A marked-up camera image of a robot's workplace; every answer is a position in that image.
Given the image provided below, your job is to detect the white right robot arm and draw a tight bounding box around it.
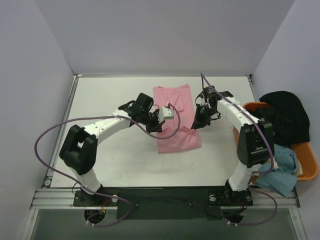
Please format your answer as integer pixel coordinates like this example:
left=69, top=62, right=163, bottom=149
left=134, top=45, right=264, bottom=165
left=191, top=87, right=274, bottom=205

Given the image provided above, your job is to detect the aluminium front rail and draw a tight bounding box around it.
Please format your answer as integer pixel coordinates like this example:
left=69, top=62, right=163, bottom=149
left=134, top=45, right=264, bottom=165
left=30, top=188, right=300, bottom=210

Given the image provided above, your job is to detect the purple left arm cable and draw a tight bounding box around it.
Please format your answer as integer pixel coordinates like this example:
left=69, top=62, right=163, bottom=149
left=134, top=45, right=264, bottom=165
left=34, top=102, right=182, bottom=228

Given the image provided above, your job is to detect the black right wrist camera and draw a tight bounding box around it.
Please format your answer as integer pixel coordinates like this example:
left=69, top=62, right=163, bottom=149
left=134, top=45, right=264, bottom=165
left=202, top=86, right=216, bottom=100

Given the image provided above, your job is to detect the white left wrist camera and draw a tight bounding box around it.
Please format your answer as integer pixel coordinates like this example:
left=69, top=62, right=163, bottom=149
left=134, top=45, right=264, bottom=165
left=158, top=106, right=175, bottom=123

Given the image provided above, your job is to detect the cream garment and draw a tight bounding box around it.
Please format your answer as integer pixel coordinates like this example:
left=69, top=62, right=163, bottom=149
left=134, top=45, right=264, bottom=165
left=272, top=160, right=303, bottom=177

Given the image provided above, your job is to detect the blue garment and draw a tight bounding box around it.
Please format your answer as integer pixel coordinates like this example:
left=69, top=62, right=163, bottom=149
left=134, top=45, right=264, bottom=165
left=255, top=144, right=300, bottom=198

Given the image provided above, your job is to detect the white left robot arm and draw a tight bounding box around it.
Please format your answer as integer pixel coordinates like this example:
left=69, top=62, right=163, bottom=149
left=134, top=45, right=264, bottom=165
left=59, top=93, right=166, bottom=206

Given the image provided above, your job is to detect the pink t shirt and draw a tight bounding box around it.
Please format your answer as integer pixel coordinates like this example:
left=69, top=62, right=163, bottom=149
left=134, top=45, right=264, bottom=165
left=153, top=84, right=202, bottom=154

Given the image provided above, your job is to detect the black garment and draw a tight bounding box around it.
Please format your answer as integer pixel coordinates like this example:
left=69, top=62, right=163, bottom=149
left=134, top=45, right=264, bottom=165
left=245, top=91, right=310, bottom=147

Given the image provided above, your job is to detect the orange plastic basket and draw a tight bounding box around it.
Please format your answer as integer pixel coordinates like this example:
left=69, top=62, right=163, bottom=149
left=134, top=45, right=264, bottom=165
left=233, top=102, right=319, bottom=182

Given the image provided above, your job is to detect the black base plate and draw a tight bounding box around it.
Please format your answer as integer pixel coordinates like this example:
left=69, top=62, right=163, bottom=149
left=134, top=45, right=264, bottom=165
left=73, top=186, right=253, bottom=223

